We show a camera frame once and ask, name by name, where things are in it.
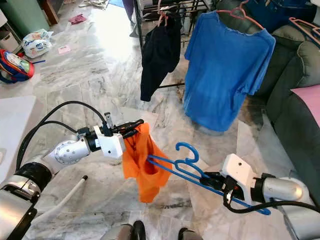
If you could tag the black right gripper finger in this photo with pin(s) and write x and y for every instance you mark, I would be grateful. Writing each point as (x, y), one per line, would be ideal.
(209, 176)
(211, 185)

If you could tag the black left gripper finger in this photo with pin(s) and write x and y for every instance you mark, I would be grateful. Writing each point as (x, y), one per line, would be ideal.
(132, 124)
(131, 133)

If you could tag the blue plastic hanger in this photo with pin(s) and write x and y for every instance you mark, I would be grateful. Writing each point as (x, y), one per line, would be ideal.
(180, 172)

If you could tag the orange shirt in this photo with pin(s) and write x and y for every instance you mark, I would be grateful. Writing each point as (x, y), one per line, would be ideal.
(142, 175)

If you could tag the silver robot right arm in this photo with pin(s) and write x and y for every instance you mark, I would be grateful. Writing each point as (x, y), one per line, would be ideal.
(280, 189)

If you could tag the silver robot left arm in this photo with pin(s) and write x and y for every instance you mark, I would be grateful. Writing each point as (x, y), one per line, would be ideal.
(70, 152)

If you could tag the pink plastic hanger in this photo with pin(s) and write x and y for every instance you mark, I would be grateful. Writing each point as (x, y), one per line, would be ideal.
(164, 17)
(305, 25)
(250, 19)

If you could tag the black hanging garment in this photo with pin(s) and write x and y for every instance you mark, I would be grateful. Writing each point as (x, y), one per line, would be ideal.
(160, 55)

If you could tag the small pink paper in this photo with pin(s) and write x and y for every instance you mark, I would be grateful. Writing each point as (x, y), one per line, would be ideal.
(64, 49)

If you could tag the grey plastic folding table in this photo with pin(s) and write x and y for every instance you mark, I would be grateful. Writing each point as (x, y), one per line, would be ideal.
(17, 120)

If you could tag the blue t-shirt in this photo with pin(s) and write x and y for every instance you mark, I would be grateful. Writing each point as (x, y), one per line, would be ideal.
(225, 75)

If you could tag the white printed plastic bag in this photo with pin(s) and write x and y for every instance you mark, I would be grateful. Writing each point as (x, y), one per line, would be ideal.
(38, 44)

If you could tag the pink red floor cloth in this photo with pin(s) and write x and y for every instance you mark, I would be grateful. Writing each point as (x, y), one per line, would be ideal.
(78, 19)

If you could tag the red and blue backpack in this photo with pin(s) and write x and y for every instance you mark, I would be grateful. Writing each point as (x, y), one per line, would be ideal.
(17, 66)

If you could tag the blue floor mat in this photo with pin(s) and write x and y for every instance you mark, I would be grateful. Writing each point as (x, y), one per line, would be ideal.
(116, 3)

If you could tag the beige floor rag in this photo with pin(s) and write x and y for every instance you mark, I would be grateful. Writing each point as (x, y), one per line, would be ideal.
(94, 4)

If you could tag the black metal drying rack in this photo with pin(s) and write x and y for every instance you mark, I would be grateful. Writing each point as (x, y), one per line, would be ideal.
(195, 5)

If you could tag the dark green sofa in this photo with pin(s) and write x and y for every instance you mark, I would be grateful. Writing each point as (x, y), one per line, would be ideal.
(292, 65)

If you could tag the green plastic bin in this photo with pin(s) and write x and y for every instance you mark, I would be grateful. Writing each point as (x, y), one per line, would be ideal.
(27, 17)

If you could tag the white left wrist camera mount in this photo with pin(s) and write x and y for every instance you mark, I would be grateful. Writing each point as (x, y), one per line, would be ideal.
(111, 147)

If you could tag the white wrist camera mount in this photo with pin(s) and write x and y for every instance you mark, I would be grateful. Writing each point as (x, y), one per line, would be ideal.
(239, 171)
(111, 147)

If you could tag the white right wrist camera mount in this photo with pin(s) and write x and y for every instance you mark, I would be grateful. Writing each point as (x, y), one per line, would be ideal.
(239, 171)

